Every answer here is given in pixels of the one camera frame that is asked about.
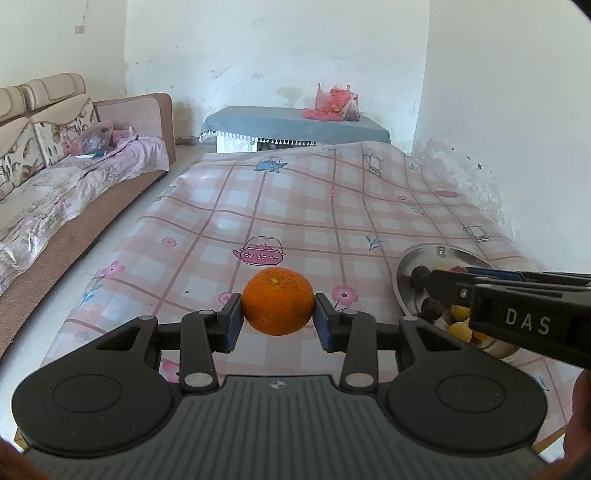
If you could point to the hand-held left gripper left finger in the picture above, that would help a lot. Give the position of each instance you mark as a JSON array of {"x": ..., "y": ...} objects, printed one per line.
[{"x": 233, "y": 321}]

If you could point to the white low table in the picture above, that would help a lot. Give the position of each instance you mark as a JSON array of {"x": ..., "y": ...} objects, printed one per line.
[{"x": 235, "y": 144}]

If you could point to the large orange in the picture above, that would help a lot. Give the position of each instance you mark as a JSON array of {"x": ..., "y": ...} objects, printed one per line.
[{"x": 480, "y": 337}]

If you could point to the floral sofa cushion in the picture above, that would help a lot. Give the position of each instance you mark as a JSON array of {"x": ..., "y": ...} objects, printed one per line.
[
  {"x": 55, "y": 134},
  {"x": 18, "y": 157}
]

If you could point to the red plastic bag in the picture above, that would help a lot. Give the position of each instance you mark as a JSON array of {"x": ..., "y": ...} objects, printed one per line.
[{"x": 330, "y": 104}]

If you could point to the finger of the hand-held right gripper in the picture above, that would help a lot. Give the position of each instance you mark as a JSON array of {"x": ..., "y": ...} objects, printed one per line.
[
  {"x": 508, "y": 275},
  {"x": 450, "y": 286}
]

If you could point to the pink plaid tablecloth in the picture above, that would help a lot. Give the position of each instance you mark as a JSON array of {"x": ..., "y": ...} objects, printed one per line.
[{"x": 300, "y": 194}]

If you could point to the blue booklet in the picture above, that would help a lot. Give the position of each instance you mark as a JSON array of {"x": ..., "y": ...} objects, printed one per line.
[{"x": 92, "y": 155}]

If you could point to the person's right hand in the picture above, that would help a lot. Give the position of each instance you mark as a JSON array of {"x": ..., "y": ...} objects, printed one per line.
[{"x": 579, "y": 415}]

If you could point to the brown fabric sofa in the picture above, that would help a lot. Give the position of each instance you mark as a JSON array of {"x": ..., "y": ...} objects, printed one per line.
[{"x": 55, "y": 258}]

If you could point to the round metal plate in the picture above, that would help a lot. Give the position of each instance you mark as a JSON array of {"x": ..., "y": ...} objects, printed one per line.
[{"x": 425, "y": 256}]

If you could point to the blue-grey fringed table cloth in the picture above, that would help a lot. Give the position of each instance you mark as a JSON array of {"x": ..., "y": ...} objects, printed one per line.
[{"x": 268, "y": 122}]

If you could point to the small yellow round fruit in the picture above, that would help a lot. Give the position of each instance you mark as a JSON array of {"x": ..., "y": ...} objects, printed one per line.
[{"x": 459, "y": 331}]

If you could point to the reddish-brown passion fruit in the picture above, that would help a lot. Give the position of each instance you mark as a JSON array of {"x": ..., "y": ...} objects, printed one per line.
[{"x": 457, "y": 269}]

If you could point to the pink floral sofa blanket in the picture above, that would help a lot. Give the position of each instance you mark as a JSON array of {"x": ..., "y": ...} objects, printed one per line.
[{"x": 60, "y": 189}]

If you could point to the wooden table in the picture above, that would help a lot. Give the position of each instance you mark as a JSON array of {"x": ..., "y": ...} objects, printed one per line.
[{"x": 556, "y": 436}]

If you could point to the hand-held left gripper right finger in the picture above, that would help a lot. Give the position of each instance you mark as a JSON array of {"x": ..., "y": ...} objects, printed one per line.
[{"x": 323, "y": 321}]

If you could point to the pink plastic bag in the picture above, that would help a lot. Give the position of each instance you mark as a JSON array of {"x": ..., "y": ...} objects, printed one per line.
[{"x": 94, "y": 136}]

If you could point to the yellow-green round fruit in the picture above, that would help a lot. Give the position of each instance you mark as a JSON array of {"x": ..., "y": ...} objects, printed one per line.
[{"x": 459, "y": 313}]

